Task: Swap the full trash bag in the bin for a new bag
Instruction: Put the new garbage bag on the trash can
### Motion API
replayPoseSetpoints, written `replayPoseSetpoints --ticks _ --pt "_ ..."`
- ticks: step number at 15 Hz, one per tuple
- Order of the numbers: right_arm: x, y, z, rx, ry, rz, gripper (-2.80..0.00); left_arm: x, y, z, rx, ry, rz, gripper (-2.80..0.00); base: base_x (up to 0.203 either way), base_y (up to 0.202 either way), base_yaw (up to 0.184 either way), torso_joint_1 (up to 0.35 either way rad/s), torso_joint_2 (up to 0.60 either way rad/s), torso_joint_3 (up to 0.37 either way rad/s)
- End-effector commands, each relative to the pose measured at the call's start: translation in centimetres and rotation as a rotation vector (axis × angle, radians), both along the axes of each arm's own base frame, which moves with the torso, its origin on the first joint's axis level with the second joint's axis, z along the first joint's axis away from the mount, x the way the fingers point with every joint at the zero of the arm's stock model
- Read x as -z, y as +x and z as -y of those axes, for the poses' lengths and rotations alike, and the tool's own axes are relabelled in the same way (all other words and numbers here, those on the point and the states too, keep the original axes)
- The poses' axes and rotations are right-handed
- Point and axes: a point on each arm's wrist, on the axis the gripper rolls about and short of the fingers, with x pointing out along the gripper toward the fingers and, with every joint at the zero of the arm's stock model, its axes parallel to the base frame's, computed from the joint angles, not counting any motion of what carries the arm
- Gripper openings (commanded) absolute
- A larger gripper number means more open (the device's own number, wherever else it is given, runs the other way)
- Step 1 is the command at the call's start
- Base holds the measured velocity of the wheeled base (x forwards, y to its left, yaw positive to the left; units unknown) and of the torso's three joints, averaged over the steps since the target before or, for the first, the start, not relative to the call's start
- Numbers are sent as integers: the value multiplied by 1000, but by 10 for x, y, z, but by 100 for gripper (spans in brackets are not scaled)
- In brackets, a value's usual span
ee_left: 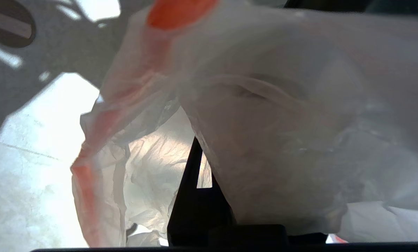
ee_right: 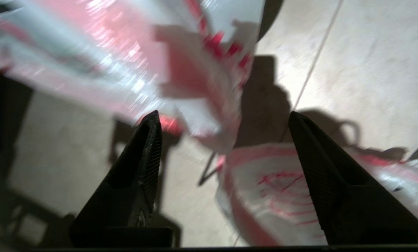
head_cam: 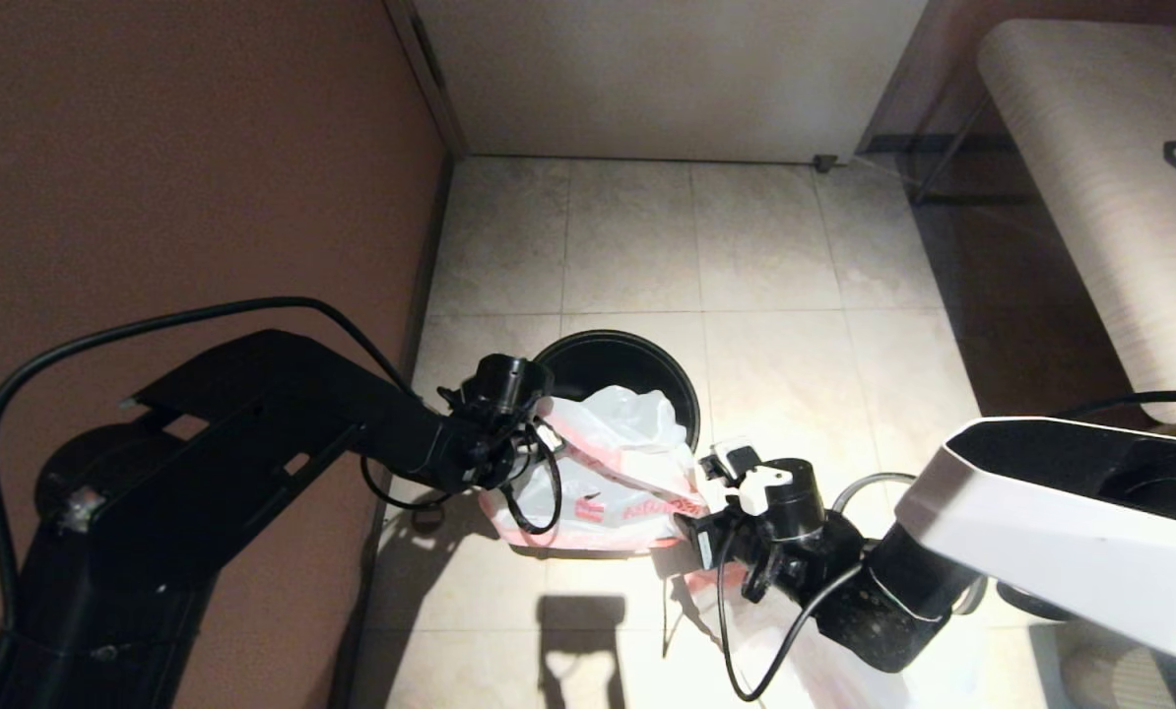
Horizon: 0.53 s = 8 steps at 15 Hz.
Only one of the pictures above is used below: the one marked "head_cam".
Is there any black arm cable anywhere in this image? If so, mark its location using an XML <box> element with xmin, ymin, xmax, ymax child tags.
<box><xmin>714</xmin><ymin>532</ymin><xmax>870</xmax><ymax>703</ymax></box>
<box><xmin>0</xmin><ymin>297</ymin><xmax>422</xmax><ymax>631</ymax></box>

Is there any white door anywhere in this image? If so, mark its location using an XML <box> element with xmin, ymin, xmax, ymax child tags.
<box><xmin>411</xmin><ymin>0</ymin><xmax>929</xmax><ymax>164</ymax></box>

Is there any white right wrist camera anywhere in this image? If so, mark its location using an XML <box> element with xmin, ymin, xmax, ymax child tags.
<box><xmin>708</xmin><ymin>442</ymin><xmax>763</xmax><ymax>485</ymax></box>

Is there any dark grey baseboard strip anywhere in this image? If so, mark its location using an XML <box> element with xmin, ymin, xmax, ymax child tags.
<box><xmin>330</xmin><ymin>156</ymin><xmax>458</xmax><ymax>709</ymax></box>

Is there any grey bin rim ring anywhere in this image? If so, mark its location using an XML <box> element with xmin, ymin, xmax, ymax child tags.
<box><xmin>830</xmin><ymin>472</ymin><xmax>989</xmax><ymax>617</ymax></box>

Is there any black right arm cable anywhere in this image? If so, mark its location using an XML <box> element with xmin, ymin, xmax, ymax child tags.
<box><xmin>714</xmin><ymin>532</ymin><xmax>870</xmax><ymax>703</ymax></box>

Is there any black round trash bin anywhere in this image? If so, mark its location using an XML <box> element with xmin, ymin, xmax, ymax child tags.
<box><xmin>532</xmin><ymin>330</ymin><xmax>702</xmax><ymax>454</ymax></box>

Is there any used white bin liner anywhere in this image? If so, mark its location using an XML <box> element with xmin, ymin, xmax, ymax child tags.
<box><xmin>682</xmin><ymin>556</ymin><xmax>953</xmax><ymax>709</ymax></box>

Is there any grey door frame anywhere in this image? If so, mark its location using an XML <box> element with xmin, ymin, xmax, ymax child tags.
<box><xmin>383</xmin><ymin>0</ymin><xmax>472</xmax><ymax>161</ymax></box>

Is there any black metal bench frame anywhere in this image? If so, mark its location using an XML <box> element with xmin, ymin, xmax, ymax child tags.
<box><xmin>906</xmin><ymin>97</ymin><xmax>999</xmax><ymax>211</ymax></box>

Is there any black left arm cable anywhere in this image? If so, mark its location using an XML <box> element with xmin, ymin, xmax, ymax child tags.
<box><xmin>0</xmin><ymin>297</ymin><xmax>422</xmax><ymax>631</ymax></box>

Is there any fresh white plastic bag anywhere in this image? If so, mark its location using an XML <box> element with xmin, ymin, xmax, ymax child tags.
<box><xmin>478</xmin><ymin>386</ymin><xmax>713</xmax><ymax>552</ymax></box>

